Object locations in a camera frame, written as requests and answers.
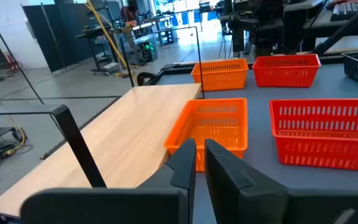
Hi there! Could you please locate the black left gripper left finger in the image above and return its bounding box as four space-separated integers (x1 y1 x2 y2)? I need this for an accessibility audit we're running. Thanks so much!
20 138 198 224

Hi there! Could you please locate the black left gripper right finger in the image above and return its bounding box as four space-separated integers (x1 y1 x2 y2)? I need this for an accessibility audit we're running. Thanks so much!
204 139 358 224

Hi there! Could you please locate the orange plastic basket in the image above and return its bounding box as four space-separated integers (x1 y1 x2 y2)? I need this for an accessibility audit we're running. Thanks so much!
163 98 249 173
190 58 249 92

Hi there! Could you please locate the red plastic basket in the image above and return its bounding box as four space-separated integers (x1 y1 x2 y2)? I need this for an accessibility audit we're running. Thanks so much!
252 54 322 88
269 98 358 173

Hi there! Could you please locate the computer tower with green light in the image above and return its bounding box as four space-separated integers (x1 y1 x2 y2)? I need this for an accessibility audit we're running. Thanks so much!
137 39 158 62

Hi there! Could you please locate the black wheeled cart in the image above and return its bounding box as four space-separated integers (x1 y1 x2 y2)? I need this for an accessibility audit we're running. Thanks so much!
76 26 121 76

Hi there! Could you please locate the person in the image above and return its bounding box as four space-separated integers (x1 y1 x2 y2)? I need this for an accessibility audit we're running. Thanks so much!
119 2 140 22

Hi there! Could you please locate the grey desk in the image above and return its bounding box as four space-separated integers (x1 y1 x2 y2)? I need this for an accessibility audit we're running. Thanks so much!
284 0 358 52

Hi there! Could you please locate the red fire extinguisher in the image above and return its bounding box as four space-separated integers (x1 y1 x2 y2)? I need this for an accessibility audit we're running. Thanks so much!
3 51 21 71

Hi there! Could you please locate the thin black metal rod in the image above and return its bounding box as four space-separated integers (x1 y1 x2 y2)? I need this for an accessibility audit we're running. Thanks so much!
0 2 45 106

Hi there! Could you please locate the black keyboard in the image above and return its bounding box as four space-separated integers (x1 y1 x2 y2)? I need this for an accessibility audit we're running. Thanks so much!
330 0 358 22

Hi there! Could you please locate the black coiled cable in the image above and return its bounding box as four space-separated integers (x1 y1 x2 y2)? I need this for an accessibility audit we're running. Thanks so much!
136 71 160 87

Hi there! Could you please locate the yellow hanging cable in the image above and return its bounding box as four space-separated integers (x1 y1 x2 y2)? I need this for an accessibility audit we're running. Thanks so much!
84 0 139 78

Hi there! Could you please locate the black partition wall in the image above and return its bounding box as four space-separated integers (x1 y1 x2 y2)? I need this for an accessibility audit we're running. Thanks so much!
22 0 94 74

